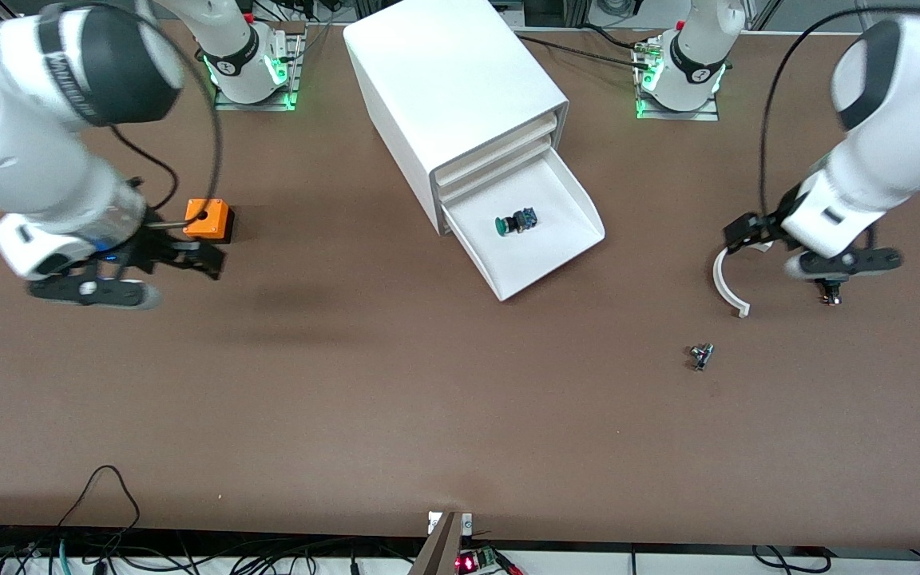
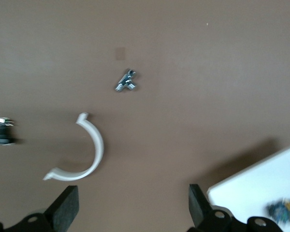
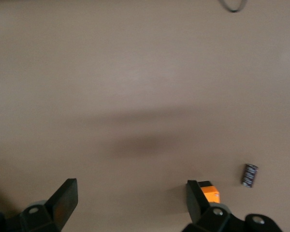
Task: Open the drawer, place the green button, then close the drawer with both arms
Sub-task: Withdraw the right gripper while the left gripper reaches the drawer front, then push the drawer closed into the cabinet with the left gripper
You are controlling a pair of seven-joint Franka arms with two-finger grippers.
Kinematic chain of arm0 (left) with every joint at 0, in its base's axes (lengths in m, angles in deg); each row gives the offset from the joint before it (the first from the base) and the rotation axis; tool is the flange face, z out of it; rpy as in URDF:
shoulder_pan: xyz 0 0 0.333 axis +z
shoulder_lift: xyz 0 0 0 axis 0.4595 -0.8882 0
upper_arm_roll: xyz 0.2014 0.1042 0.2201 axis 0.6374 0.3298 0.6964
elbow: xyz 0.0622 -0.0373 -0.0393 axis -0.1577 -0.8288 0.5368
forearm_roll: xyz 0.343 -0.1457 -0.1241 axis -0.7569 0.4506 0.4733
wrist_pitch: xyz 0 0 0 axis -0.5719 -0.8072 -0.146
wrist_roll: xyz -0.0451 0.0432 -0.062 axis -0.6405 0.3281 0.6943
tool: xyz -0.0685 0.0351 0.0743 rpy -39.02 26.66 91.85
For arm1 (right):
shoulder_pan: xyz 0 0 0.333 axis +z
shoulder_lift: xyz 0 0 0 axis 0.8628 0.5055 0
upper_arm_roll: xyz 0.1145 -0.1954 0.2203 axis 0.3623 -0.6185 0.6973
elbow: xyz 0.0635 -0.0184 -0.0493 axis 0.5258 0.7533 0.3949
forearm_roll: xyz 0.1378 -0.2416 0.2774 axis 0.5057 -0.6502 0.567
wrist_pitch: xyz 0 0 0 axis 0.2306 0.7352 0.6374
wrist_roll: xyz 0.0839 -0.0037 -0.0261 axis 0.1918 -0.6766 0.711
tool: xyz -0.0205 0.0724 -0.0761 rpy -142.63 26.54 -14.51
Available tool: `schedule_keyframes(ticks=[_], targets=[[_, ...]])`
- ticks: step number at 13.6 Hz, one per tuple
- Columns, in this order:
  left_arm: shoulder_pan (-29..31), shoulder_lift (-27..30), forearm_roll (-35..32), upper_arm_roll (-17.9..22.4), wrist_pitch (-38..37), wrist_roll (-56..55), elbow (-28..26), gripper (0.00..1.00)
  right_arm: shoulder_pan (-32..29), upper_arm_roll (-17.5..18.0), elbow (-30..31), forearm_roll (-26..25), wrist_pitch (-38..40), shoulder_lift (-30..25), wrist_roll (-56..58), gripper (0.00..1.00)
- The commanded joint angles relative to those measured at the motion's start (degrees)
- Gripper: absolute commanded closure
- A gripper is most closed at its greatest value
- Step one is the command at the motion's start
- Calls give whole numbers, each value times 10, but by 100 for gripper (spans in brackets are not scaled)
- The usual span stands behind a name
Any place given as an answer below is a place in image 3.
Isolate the black looped table cable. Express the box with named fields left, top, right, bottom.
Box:
left=219, top=0, right=247, bottom=13

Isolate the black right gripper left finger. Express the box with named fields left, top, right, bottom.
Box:
left=4, top=178, right=79, bottom=232

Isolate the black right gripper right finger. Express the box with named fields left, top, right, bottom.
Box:
left=182, top=179, right=246, bottom=232

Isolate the orange box with hole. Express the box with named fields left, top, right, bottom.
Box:
left=198, top=180, right=221, bottom=203

